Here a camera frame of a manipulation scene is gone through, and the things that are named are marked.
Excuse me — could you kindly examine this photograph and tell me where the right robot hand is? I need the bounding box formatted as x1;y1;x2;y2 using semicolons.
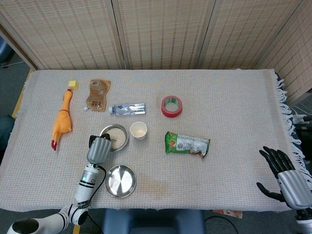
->
256;145;312;211

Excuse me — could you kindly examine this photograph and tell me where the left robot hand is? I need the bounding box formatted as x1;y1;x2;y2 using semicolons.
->
87;133;113;164

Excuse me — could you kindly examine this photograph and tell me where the metal bowl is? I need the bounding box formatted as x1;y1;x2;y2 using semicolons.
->
99;123;129;153

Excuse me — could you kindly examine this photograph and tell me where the white paper cup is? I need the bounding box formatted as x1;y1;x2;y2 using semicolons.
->
130;121;148;141

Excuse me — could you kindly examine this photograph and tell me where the orange and white snack wrapper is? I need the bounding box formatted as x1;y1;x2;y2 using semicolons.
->
212;209;244;218

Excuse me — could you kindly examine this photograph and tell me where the round metal plate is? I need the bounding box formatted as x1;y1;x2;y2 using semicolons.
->
104;165;137;198

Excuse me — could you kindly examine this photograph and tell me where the yellow rubber chicken toy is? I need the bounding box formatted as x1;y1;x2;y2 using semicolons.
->
51;88;73;152

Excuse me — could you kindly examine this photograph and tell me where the clear plastic water bottle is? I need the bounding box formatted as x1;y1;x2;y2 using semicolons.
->
108;103;146;116

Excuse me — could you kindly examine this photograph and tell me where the brown spout pouch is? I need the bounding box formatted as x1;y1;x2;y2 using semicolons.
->
82;79;111;113

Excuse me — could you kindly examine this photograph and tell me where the black device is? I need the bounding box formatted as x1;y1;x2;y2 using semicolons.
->
293;121;312;156

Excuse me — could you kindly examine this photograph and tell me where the red tape roll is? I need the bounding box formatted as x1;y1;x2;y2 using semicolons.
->
161;95;183;118

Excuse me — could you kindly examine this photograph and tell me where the green snack packet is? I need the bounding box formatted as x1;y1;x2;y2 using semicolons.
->
165;131;211;159

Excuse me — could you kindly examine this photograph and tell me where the white woven tablecloth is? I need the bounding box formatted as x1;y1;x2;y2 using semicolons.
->
0;68;312;212

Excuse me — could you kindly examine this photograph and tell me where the blue round object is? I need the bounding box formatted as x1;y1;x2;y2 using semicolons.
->
0;39;13;64

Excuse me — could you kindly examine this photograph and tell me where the bamboo folding screen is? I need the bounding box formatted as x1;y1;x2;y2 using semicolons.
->
0;0;312;105

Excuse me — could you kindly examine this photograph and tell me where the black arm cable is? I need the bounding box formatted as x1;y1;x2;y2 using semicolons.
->
86;163;107;234

